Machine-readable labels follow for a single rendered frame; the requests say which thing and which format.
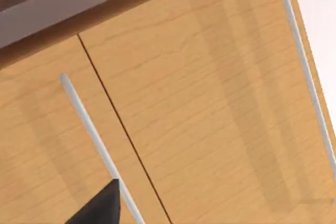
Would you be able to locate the wooden cupboard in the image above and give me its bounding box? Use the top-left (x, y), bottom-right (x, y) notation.
top-left (0, 0), bottom-right (336, 224)

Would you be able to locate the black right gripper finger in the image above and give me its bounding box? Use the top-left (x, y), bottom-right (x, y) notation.
top-left (64, 178), bottom-right (122, 224)

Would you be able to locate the wooden cupboard door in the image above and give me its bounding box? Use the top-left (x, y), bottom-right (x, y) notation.
top-left (78, 0), bottom-right (336, 224)
top-left (0, 35), bottom-right (173, 224)

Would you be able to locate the long metal handle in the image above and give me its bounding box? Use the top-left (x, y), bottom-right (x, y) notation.
top-left (267, 0), bottom-right (336, 169)
top-left (59, 72), bottom-right (146, 224)

